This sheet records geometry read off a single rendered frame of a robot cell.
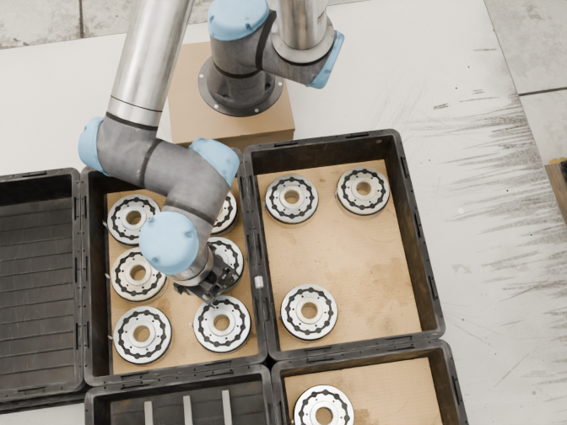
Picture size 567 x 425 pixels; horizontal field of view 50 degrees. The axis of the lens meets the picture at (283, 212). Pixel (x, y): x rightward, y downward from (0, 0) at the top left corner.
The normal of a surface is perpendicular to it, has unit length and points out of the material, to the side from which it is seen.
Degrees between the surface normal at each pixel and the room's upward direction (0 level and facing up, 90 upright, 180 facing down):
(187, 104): 4
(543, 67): 0
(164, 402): 0
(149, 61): 41
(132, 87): 33
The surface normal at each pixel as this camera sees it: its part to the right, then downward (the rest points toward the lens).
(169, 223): -0.07, -0.27
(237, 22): -0.08, -0.47
